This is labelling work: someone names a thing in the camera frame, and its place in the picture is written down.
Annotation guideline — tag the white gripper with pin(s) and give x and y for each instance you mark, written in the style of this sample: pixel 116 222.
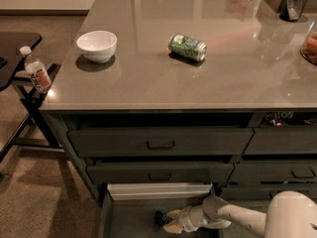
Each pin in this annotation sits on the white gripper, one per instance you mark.
pixel 186 218

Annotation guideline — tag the blue rxbar snack bar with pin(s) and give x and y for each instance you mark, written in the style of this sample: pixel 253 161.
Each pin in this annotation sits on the blue rxbar snack bar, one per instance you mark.
pixel 162 219

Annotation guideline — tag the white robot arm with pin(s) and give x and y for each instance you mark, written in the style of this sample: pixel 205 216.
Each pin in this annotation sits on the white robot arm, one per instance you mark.
pixel 290 214

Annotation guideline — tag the bottom right dark drawer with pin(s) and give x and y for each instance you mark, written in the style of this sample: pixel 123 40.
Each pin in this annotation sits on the bottom right dark drawer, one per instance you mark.
pixel 264 191

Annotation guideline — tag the dark drawer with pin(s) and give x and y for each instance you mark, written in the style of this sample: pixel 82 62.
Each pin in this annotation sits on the dark drawer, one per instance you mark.
pixel 264 191
pixel 283 140
pixel 159 141
pixel 269 171
pixel 142 172

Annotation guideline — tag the middle left dark drawer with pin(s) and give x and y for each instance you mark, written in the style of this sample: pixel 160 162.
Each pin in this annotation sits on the middle left dark drawer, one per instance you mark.
pixel 142 172

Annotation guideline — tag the middle right dark drawer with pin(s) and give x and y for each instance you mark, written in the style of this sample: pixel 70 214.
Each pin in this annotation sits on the middle right dark drawer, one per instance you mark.
pixel 269 171

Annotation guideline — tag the top left dark drawer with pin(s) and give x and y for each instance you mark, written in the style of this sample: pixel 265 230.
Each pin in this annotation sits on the top left dark drawer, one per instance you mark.
pixel 159 141

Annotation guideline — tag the top right dark drawer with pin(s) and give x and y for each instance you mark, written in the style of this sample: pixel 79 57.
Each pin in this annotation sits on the top right dark drawer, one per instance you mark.
pixel 283 140

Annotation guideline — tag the chip bags in drawer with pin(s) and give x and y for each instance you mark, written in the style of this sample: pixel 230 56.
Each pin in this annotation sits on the chip bags in drawer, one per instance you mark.
pixel 285 118

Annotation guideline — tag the green soda can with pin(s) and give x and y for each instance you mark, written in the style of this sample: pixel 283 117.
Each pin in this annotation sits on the green soda can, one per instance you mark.
pixel 187 47

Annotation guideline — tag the white ceramic bowl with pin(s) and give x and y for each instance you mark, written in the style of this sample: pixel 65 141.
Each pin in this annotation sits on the white ceramic bowl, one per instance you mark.
pixel 97 46

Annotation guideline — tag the dark side table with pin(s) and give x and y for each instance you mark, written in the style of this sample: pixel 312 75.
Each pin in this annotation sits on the dark side table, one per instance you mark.
pixel 10 74

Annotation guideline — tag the clear water bottle orange label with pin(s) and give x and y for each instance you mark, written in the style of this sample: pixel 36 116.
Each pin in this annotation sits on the clear water bottle orange label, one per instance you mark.
pixel 36 70

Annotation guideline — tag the glass jar with snacks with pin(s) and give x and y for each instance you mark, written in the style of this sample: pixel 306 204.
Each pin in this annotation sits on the glass jar with snacks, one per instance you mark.
pixel 309 47

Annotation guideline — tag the dark metal container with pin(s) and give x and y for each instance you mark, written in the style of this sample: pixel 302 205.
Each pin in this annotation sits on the dark metal container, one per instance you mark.
pixel 292 10

